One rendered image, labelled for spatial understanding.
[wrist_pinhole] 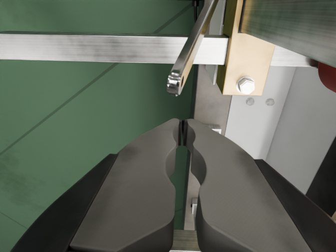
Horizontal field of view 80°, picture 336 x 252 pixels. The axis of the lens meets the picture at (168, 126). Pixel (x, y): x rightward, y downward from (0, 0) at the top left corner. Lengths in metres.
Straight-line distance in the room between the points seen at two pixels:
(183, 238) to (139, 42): 0.26
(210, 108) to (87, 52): 0.28
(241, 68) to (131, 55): 0.13
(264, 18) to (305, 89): 0.36
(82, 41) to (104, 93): 1.00
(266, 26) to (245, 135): 0.46
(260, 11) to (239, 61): 0.07
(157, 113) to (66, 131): 0.62
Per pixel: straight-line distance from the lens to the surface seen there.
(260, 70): 0.27
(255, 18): 0.21
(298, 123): 0.55
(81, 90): 1.31
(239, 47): 0.25
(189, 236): 0.33
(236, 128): 0.59
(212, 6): 0.18
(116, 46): 0.26
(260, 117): 0.60
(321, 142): 0.49
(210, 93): 0.44
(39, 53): 0.30
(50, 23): 1.28
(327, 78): 0.28
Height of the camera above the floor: 1.11
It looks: 60 degrees down
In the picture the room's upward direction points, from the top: 175 degrees counter-clockwise
